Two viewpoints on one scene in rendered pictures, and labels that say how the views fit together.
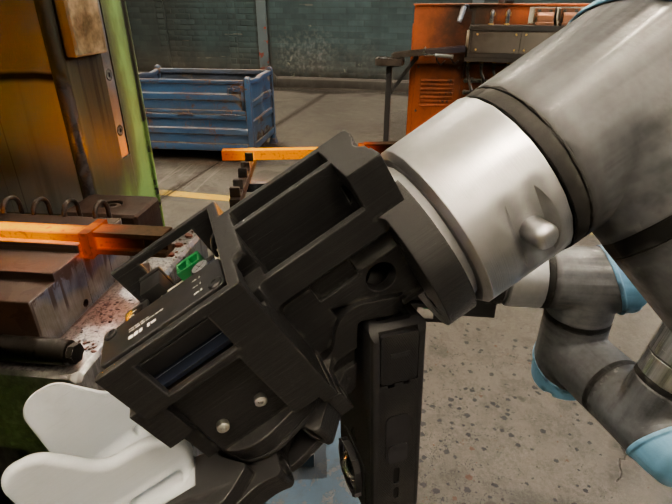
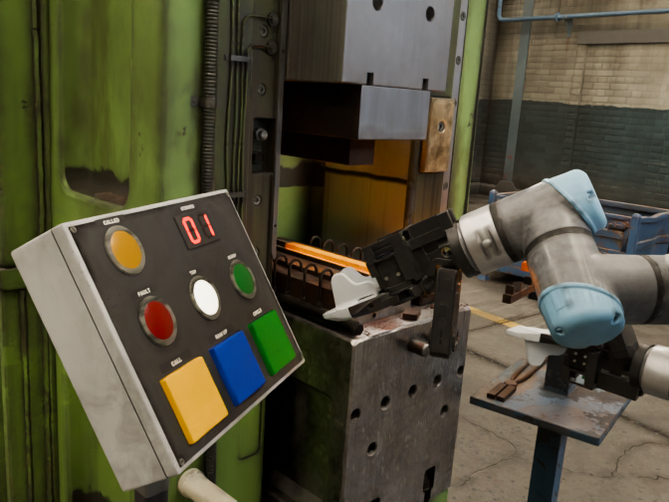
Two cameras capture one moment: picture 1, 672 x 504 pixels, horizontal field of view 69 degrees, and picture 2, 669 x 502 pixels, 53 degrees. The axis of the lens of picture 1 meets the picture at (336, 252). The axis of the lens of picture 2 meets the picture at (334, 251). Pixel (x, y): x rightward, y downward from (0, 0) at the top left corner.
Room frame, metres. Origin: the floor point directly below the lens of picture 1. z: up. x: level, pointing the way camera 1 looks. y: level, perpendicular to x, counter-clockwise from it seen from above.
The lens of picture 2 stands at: (-0.54, -0.39, 1.34)
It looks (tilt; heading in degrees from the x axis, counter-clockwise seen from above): 13 degrees down; 37
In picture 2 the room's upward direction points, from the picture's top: 4 degrees clockwise
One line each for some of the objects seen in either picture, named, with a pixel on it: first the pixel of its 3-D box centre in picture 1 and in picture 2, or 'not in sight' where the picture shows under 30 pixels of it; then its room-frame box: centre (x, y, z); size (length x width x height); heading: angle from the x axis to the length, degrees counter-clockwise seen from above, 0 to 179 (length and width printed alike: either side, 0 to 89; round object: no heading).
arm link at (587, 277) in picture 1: (587, 280); not in sight; (0.49, -0.29, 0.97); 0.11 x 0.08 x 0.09; 84
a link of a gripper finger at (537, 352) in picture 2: not in sight; (535, 348); (0.46, -0.04, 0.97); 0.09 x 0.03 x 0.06; 120
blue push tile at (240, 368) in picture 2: not in sight; (235, 368); (0.01, 0.17, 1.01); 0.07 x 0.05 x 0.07; 18
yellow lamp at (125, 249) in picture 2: not in sight; (125, 250); (-0.11, 0.23, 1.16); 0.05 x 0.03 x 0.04; 173
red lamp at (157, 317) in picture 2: not in sight; (158, 321); (-0.10, 0.18, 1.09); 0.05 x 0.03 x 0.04; 173
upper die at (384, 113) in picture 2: not in sight; (318, 108); (0.56, 0.52, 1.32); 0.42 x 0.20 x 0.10; 83
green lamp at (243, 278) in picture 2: not in sight; (243, 279); (0.09, 0.25, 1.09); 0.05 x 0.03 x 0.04; 173
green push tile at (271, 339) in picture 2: not in sight; (270, 342); (0.10, 0.21, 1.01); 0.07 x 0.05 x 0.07; 18
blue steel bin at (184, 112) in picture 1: (202, 111); (574, 244); (4.61, 1.23, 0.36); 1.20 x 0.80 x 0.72; 82
